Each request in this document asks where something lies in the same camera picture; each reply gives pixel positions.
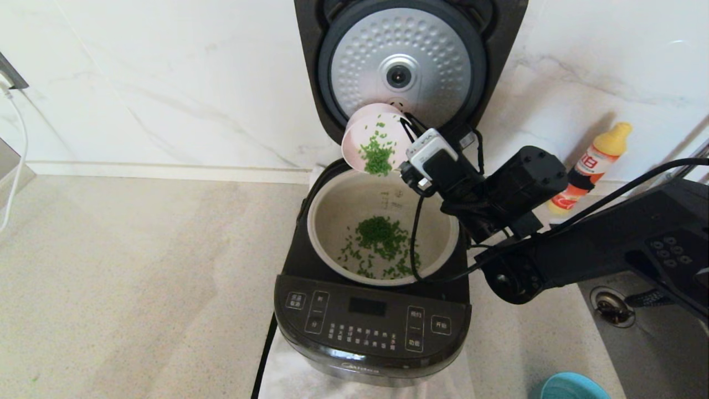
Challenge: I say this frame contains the pink bowl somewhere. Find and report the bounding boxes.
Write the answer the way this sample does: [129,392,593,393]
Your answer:
[341,103,413,175]

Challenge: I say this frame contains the dark grey rice cooker lid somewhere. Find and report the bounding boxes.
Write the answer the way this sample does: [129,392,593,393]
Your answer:
[294,0,530,146]

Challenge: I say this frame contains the blue bowl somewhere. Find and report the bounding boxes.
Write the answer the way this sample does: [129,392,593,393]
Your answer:
[540,372,611,399]

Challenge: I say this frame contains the beige inner pot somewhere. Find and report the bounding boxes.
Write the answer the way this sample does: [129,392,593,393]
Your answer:
[306,169,460,287]

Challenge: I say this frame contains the dark grey rice cooker body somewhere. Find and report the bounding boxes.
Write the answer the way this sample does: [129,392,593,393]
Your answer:
[273,161,472,387]

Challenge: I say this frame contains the yellow orange detergent bottle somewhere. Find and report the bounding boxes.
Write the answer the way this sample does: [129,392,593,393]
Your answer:
[548,122,633,216]

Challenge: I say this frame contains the metal sink drain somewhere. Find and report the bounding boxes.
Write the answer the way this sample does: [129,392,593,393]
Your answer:
[590,286,636,328]

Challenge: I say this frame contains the chrome faucet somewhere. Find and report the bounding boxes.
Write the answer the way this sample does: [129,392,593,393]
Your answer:
[673,139,709,181]

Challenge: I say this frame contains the stainless steel sink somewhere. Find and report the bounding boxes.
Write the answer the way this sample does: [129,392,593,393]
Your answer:
[576,277,709,399]

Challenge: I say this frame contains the grey flat panel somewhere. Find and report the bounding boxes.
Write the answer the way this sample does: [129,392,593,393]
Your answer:
[0,137,38,214]

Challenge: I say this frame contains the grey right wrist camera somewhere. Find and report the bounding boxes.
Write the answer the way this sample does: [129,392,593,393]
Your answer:
[406,129,459,186]

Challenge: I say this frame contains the thin black camera cable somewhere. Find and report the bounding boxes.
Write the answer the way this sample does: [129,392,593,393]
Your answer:
[400,112,484,282]

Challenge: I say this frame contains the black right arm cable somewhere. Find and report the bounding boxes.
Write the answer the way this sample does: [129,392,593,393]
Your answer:
[471,158,709,267]

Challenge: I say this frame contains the white wall cable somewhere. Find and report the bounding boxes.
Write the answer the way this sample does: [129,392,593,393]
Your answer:
[0,83,29,233]

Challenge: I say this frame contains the dark wall socket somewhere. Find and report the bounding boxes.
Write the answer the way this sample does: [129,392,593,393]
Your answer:
[0,51,31,92]

